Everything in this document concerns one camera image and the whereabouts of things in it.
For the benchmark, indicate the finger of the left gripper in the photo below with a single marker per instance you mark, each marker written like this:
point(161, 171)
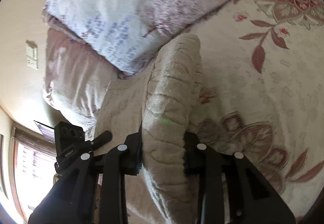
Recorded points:
point(101, 140)

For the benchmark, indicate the beige cable knit sweater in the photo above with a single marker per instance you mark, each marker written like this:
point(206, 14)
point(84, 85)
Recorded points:
point(158, 103)

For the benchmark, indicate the dark screen by window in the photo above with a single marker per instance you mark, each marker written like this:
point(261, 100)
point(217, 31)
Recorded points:
point(47, 131)

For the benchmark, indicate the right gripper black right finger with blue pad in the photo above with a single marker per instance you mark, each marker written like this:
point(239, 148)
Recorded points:
point(234, 181)

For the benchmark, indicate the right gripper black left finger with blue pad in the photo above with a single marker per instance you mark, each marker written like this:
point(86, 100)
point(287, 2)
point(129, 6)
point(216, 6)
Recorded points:
point(93, 181)

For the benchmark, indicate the pink floral pillow left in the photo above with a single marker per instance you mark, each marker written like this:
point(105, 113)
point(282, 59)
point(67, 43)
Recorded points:
point(76, 77)

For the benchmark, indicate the cream floral bed sheet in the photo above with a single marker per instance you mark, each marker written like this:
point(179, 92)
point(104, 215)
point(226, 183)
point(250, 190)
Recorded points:
point(262, 91)

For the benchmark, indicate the white wall switch plate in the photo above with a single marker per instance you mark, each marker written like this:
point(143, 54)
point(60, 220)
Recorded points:
point(32, 54)

